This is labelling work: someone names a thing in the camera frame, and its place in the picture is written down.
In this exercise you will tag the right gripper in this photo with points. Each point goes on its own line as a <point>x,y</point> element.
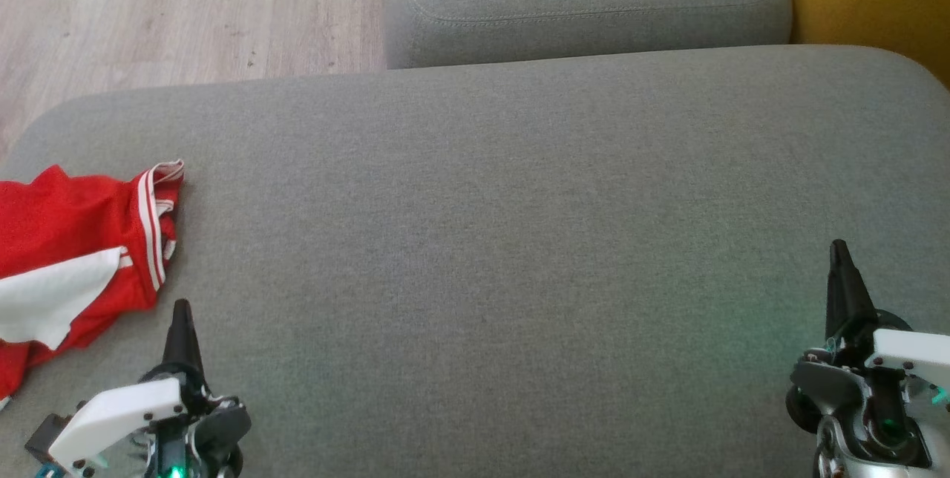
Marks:
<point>890,389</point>

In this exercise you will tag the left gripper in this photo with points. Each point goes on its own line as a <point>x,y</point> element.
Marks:
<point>119,411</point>

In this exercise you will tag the red Bulls jersey white sleeves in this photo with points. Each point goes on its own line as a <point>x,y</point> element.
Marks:
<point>74,226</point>

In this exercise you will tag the large grey sofa seat cushion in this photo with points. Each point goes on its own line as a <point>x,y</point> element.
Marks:
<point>482,240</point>

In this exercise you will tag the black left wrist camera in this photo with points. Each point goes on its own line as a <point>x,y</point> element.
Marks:
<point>46,435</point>

